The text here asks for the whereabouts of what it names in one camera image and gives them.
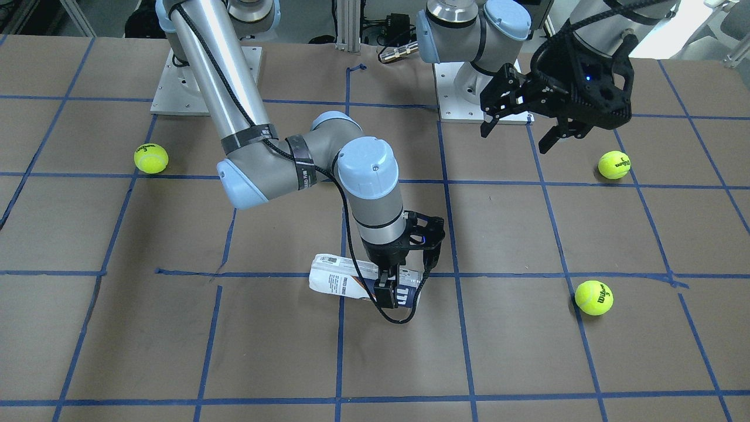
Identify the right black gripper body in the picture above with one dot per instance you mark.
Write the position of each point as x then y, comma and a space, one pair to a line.
387, 256

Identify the tennis ball base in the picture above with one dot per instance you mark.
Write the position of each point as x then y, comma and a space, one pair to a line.
614, 165

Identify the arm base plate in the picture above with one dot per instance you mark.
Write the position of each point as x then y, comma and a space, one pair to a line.
178, 93
458, 87

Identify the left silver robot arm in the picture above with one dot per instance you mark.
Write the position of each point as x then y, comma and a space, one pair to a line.
490, 34

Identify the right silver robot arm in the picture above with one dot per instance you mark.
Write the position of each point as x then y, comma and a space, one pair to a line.
260, 165

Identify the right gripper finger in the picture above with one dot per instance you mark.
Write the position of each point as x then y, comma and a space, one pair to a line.
385, 289

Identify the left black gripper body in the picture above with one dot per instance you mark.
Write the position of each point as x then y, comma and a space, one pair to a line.
549, 79

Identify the aluminium frame post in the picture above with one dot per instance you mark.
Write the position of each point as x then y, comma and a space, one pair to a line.
348, 16

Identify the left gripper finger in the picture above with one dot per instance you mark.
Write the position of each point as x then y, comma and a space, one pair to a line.
566, 127
504, 95

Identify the tennis ball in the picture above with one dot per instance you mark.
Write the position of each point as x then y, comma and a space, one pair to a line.
593, 297
151, 158

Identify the clear tennis ball can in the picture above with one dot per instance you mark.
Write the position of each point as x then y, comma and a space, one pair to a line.
337, 275

